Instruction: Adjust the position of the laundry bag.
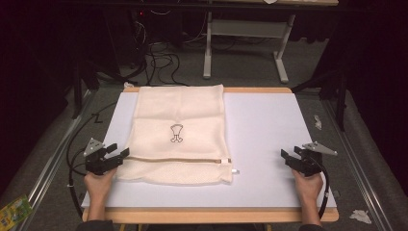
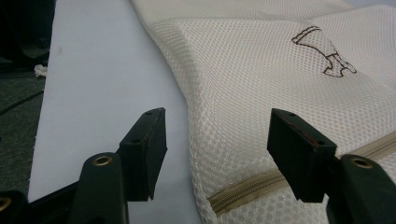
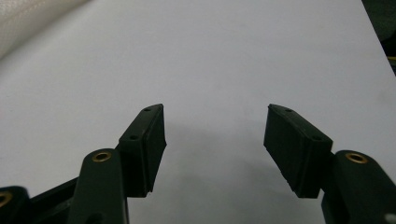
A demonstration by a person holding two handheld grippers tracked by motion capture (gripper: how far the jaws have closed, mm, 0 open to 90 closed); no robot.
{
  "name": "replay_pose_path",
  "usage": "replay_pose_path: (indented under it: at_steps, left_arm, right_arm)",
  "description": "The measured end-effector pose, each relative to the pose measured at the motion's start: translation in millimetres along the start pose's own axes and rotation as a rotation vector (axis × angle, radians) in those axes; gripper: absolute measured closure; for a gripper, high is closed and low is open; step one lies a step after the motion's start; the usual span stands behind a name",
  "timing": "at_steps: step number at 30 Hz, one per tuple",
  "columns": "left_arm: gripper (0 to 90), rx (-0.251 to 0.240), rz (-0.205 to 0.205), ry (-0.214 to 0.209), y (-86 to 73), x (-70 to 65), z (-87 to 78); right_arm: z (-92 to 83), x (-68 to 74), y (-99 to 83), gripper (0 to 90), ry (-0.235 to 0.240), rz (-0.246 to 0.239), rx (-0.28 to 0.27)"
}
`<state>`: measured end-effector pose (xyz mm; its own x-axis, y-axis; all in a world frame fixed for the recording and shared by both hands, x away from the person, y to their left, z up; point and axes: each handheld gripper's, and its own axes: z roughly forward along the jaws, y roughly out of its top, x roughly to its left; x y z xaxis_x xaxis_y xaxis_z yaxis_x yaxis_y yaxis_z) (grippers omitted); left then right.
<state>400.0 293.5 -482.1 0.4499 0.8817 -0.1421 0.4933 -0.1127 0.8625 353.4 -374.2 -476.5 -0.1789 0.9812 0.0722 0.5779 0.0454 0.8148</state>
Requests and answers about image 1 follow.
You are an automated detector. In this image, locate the white desk frame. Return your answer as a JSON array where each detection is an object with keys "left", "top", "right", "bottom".
[{"left": 202, "top": 0, "right": 340, "bottom": 85}]

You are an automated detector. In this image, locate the person's left hand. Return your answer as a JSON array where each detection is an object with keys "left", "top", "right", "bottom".
[{"left": 84, "top": 167, "right": 118, "bottom": 201}]

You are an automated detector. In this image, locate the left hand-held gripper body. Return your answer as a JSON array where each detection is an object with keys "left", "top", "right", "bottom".
[{"left": 84, "top": 138, "right": 125, "bottom": 176}]

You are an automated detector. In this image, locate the crumpled white paper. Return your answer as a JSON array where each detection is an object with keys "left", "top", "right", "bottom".
[{"left": 348, "top": 209, "right": 373, "bottom": 225}]

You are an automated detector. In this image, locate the metal floor rail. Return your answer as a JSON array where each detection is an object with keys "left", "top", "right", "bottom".
[
  {"left": 18, "top": 90, "right": 97, "bottom": 231},
  {"left": 321, "top": 99, "right": 395, "bottom": 231}
]

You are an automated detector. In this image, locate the black metal stand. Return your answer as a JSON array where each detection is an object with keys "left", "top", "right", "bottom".
[
  {"left": 290, "top": 68, "right": 349, "bottom": 133},
  {"left": 70, "top": 57, "right": 101, "bottom": 120}
]

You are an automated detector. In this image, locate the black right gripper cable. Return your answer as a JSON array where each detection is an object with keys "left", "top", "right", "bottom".
[{"left": 307, "top": 155, "right": 331, "bottom": 220}]

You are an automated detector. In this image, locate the person's right hand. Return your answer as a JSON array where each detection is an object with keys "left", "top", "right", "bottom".
[{"left": 292, "top": 169, "right": 324, "bottom": 205}]

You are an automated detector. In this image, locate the green printed packet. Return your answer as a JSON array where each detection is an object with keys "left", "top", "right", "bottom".
[{"left": 0, "top": 194, "right": 35, "bottom": 231}]

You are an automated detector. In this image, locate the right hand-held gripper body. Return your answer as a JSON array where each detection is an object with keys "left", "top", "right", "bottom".
[{"left": 287, "top": 141, "right": 339, "bottom": 177}]

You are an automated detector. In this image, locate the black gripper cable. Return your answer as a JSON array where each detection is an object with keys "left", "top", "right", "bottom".
[
  {"left": 65, "top": 101, "right": 119, "bottom": 220},
  {"left": 307, "top": 155, "right": 331, "bottom": 220}
]

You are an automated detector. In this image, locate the tangle of black floor cables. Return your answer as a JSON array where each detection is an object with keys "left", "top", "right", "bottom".
[{"left": 128, "top": 13, "right": 193, "bottom": 88}]

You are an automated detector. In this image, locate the wooden table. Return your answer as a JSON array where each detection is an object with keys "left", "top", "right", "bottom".
[{"left": 81, "top": 86, "right": 340, "bottom": 224}]

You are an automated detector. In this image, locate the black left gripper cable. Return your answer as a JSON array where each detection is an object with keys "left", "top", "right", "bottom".
[{"left": 65, "top": 101, "right": 119, "bottom": 220}]

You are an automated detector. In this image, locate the cream mesh laundry bag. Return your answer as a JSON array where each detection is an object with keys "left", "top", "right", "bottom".
[{"left": 115, "top": 84, "right": 241, "bottom": 187}]

